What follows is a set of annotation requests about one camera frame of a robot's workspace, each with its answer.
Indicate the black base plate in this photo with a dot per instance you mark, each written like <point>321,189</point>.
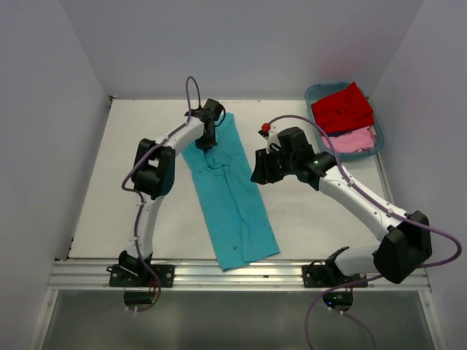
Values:
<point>316,275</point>
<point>161,276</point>

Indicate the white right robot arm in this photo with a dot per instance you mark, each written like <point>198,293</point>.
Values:
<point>404,241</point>

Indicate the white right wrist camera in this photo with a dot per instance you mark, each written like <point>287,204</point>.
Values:
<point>270,133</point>

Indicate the aluminium mounting rail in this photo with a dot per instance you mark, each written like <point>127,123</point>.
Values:
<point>195,266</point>

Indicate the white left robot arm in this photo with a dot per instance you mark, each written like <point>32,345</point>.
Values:
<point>152,178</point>

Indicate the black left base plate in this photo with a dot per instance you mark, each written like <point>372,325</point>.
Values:
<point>161,276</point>

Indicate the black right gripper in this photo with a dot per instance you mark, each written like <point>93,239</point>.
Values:
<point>263,173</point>

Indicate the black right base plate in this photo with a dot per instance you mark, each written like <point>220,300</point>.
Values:
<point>316,275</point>

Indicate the red t shirt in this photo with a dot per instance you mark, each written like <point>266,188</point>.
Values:
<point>343,111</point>

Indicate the pink t shirt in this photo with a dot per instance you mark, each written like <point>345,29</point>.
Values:
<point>359,140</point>

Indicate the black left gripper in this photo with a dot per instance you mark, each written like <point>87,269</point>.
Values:
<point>207,145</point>

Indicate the turquoise t shirt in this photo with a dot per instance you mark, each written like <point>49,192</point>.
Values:
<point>233,209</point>

